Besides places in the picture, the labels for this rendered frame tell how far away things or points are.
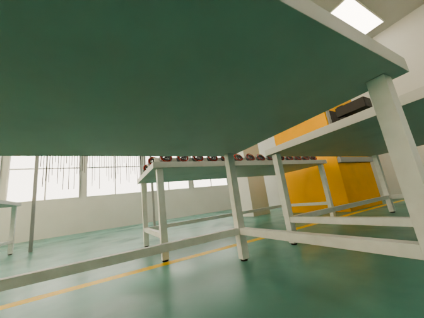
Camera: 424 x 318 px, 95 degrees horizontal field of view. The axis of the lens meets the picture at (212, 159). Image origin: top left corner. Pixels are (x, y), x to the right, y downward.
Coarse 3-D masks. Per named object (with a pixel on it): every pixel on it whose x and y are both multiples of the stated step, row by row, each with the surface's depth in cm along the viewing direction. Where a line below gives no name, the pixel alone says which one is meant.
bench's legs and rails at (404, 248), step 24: (384, 96) 59; (384, 120) 59; (408, 144) 54; (408, 168) 54; (408, 192) 54; (240, 216) 127; (192, 240) 109; (240, 240) 122; (288, 240) 91; (312, 240) 80; (336, 240) 72; (360, 240) 65; (384, 240) 60; (408, 240) 57; (72, 264) 83; (96, 264) 86; (0, 288) 71
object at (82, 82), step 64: (0, 0) 28; (64, 0) 29; (128, 0) 30; (192, 0) 31; (256, 0) 32; (0, 64) 38; (64, 64) 40; (128, 64) 43; (192, 64) 45; (256, 64) 48; (320, 64) 51; (384, 64) 55; (0, 128) 63; (64, 128) 68; (128, 128) 75; (192, 128) 83; (256, 128) 93
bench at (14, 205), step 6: (0, 204) 258; (6, 204) 267; (12, 204) 279; (18, 204) 299; (12, 210) 297; (12, 216) 295; (12, 222) 293; (12, 228) 292; (12, 234) 290; (12, 240) 288; (0, 246) 255; (12, 246) 287; (12, 252) 286
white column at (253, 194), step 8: (256, 144) 437; (240, 152) 422; (248, 152) 420; (256, 152) 432; (240, 184) 422; (248, 184) 400; (256, 184) 409; (264, 184) 419; (240, 192) 422; (248, 192) 400; (256, 192) 403; (264, 192) 414; (240, 200) 422; (248, 200) 400; (256, 200) 398; (264, 200) 408; (248, 208) 400; (256, 208) 393
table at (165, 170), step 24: (144, 168) 202; (168, 168) 163; (192, 168) 177; (216, 168) 193; (240, 168) 213; (264, 168) 238; (288, 168) 269; (144, 192) 221; (144, 216) 215; (216, 216) 256; (144, 240) 209
